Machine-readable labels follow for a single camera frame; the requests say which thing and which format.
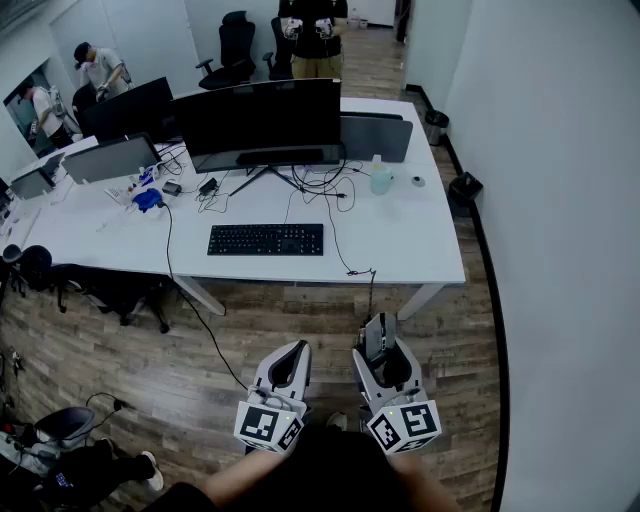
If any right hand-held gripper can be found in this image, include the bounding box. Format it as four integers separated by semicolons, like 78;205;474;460
351;338;443;456

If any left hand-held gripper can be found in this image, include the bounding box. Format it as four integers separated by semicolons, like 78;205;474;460
233;340;313;456

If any grey wired mouse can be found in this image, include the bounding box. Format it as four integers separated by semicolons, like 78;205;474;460
360;312;400;369

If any black keyboard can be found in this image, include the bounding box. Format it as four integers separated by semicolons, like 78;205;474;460
206;222;325;258

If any person's left forearm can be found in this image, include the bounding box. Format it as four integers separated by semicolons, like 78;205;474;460
203;446;301;504

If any person's right forearm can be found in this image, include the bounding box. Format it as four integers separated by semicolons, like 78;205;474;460
388;451;454;512

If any white desk leg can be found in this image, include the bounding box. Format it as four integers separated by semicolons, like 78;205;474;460
396;283;445;322
171;274;227;318

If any person's black shirt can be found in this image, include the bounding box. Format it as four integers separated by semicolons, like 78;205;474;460
168;423;441;512

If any black monitor stand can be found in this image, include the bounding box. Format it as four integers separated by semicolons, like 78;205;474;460
228;166;303;197

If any black box bin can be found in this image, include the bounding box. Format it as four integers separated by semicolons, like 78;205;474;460
446;170;485;218

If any translucent pump bottle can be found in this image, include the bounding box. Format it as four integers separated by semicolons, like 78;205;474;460
369;154;396;197

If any blue cloth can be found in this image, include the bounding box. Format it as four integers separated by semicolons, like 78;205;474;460
131;188;165;214

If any grey chair seat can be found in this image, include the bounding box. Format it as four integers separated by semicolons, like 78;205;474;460
33;405;97;452

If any wide grey desk divider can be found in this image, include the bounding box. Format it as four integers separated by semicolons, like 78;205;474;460
339;112;415;165

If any large black curved monitor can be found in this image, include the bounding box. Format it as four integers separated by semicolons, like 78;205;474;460
170;77;344;175

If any black mesh trash bin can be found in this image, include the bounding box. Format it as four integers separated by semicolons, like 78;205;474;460
424;108;451;148

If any small black monitor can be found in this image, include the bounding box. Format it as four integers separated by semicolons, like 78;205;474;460
82;76;177;145

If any small grey desk divider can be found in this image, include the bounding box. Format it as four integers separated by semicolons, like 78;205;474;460
8;167;57;202

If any black high-back office chair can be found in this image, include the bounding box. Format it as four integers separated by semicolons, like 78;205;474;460
195;10;257;92

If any long black power cable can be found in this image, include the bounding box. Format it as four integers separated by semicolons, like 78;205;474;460
157;200;250;392

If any black keyboard cable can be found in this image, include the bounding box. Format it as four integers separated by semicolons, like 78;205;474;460
282;185;306;226

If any black loose plug cable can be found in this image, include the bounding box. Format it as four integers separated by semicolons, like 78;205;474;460
291;158;365;215

